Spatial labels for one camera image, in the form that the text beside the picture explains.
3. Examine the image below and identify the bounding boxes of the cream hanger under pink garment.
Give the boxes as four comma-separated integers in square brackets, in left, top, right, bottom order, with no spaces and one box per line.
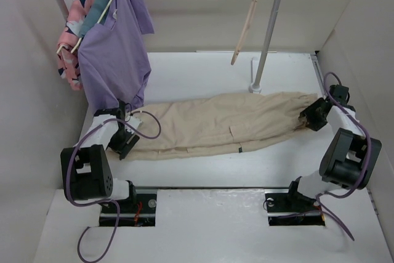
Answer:
[55,0,78,56]

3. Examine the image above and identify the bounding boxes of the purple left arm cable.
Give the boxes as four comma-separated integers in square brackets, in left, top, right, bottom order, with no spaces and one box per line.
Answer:
[65,101,163,262]

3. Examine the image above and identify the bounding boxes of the pink floral garment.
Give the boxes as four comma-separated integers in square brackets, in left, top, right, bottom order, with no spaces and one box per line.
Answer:
[57,0,94,91]

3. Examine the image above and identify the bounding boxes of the beige empty hanger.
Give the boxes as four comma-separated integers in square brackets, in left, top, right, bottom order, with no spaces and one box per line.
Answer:
[230,0,258,65]

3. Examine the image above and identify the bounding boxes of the cream hanger under teal garment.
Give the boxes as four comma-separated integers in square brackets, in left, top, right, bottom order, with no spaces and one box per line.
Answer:
[70,0,107,54]

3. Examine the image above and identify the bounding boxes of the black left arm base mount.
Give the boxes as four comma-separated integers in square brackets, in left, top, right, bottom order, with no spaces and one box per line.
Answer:
[98,190,157,227]

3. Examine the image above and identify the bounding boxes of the beige trousers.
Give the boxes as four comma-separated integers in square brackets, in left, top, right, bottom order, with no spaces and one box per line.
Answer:
[127,92,317,161]

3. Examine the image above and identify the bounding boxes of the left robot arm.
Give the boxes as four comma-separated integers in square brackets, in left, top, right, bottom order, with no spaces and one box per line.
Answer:
[60,100,141,212]

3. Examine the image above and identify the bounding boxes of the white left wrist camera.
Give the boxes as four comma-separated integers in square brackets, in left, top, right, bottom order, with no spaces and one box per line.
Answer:
[125,113,143,130]

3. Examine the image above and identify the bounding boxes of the teal garment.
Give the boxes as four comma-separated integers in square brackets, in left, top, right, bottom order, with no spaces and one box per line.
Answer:
[79,0,109,38]

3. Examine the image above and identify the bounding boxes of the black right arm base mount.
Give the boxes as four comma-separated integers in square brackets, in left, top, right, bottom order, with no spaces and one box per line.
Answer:
[263,192,325,226]

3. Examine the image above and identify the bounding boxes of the purple t-shirt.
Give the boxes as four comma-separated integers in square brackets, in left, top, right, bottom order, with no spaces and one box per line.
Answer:
[78,0,155,111]

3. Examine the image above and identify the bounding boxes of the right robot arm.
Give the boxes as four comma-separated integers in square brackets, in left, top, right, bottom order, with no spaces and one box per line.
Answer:
[284,84,382,210]

